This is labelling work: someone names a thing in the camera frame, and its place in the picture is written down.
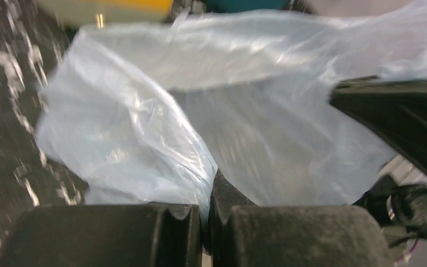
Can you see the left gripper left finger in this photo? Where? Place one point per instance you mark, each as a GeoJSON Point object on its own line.
{"type": "Point", "coordinates": [153, 234]}

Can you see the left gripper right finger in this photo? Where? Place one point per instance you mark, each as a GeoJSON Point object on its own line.
{"type": "Point", "coordinates": [241, 233]}

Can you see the teal plastic trash bin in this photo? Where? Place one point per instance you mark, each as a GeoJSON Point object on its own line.
{"type": "Point", "coordinates": [234, 6]}

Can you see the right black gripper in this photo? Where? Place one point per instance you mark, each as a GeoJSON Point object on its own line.
{"type": "Point", "coordinates": [397, 113]}

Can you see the white drawer box orange front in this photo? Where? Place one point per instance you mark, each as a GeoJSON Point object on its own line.
{"type": "Point", "coordinates": [79, 12]}

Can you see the light blue plastic bag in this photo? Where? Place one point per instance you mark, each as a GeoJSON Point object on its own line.
{"type": "Point", "coordinates": [151, 112]}

